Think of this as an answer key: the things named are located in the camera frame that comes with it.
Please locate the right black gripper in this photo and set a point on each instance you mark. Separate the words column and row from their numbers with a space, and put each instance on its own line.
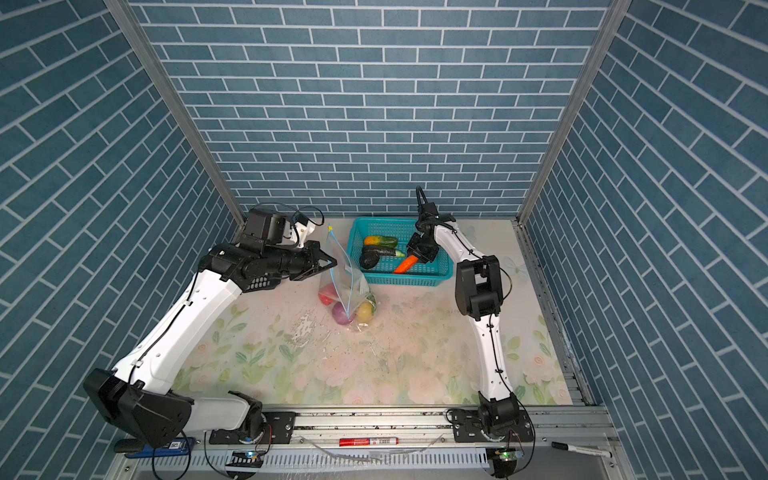
column 412, row 250

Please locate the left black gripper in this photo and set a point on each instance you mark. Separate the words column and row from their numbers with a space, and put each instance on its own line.
column 312, row 252

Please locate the orange toy carrot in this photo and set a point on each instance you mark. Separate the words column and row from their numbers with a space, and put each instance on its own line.
column 406, row 265

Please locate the teal plastic basket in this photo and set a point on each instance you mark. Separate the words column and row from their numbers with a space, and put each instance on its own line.
column 427, row 275

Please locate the black toy avocado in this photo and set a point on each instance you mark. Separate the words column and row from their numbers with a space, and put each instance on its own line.
column 368, row 260

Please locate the red toy pepper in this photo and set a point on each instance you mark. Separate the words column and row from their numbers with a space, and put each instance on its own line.
column 328, row 295

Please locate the yellow toy potato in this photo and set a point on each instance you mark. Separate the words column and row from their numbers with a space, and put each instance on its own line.
column 365, row 312

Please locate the clear zip top bag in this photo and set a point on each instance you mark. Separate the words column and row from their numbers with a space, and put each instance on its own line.
column 349, row 281

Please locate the purple toy onion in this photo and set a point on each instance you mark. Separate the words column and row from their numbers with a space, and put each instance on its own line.
column 340, row 315

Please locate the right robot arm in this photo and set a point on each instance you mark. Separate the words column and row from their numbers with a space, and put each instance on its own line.
column 479, row 295

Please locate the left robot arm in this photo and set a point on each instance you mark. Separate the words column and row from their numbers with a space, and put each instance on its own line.
column 136, row 394

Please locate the orange green toy cucumber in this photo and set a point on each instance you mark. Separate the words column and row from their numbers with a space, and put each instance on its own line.
column 381, row 241

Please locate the black toy eggplant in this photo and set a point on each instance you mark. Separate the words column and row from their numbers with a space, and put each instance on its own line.
column 383, row 251

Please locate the red marker pen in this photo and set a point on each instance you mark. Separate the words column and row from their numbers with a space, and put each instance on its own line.
column 369, row 441

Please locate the black white marker pen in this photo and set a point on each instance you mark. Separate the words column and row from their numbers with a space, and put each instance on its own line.
column 589, row 451

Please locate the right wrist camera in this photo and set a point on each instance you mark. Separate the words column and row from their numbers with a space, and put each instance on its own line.
column 428, row 216

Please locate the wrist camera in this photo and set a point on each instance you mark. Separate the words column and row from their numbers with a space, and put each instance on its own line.
column 264, row 227
column 428, row 216

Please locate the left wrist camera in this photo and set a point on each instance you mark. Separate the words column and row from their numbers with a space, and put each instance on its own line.
column 264, row 227

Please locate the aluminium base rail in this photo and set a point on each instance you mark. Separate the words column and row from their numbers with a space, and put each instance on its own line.
column 434, row 442

